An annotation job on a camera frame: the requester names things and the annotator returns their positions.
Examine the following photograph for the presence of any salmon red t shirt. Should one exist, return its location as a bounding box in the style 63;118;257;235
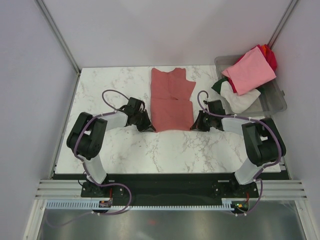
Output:
150;68;196;133

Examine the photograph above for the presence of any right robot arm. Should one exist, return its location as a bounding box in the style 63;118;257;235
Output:
190;100;286;197

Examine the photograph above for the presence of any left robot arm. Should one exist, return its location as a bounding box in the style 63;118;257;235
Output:
66;97;156;197

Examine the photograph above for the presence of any dark green t shirt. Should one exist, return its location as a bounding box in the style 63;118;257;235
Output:
211;77;228;95

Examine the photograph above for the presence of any white t shirt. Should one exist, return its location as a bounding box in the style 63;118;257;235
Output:
220;81;261;114

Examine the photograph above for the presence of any light pink t shirt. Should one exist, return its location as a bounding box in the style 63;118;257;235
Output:
221;48;277;96

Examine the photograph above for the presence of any grey translucent plastic bin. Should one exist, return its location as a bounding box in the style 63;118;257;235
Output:
214;55;287;118

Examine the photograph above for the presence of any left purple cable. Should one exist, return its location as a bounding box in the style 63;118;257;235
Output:
74;89;132;201

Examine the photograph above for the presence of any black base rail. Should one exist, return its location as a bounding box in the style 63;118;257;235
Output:
81;173;259;206

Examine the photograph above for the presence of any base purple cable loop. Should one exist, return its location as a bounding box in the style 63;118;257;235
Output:
91;182;135;217

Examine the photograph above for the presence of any white slotted cable duct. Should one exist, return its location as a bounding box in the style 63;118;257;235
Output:
45;199;236;211

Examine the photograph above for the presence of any right aluminium frame post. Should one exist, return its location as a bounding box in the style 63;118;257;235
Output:
267;0;300;50

